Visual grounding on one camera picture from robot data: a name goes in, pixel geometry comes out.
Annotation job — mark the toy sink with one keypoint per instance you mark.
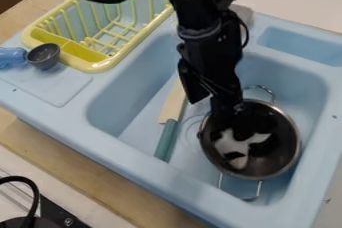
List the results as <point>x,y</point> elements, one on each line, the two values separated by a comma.
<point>133,172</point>

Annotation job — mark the grey cup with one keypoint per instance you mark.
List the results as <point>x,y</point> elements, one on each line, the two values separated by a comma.
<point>42,56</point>

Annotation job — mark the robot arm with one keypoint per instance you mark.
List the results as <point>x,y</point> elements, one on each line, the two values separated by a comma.
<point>205,22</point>

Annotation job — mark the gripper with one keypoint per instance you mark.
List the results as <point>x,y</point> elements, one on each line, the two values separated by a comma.
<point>240,118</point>

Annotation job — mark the yellow dish rack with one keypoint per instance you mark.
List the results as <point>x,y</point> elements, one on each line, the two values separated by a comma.
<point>89,53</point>

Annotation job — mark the silver pot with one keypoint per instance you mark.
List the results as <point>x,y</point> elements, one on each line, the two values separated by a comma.
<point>285,152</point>

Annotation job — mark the blue toy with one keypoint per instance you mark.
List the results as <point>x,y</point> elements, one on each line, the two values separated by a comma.
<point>11,58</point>

